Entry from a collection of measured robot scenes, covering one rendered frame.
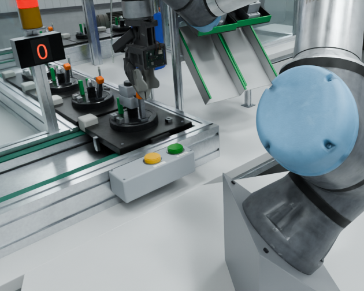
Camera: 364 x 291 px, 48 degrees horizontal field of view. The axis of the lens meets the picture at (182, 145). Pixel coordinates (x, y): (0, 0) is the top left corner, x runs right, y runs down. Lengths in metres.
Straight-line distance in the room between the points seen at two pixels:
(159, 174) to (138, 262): 0.23
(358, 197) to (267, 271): 0.16
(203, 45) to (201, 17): 0.37
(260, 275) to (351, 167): 0.18
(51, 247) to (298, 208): 0.55
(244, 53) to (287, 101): 0.93
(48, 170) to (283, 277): 0.72
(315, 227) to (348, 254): 0.28
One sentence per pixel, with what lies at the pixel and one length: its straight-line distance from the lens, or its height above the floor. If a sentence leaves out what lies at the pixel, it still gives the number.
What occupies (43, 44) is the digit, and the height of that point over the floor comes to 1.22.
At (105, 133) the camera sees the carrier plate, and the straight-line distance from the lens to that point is 1.14.
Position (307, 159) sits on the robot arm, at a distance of 0.47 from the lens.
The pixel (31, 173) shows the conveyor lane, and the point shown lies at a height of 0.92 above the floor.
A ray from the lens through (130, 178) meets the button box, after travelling 0.93.
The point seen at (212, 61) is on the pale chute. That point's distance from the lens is 1.31.
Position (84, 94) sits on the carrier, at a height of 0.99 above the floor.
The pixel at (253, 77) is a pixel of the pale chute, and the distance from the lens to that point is 1.37.
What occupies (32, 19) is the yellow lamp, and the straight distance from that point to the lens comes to 1.11.
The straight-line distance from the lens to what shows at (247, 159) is 1.18.
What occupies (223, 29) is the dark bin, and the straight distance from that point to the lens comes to 1.22.
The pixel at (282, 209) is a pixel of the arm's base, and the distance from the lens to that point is 0.61.
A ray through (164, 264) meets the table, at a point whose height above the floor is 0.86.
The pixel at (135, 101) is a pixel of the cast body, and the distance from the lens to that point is 1.13.
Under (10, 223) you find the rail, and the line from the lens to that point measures 0.93.
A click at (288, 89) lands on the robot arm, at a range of 0.49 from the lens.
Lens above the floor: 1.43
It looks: 26 degrees down
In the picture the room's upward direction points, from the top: 4 degrees counter-clockwise
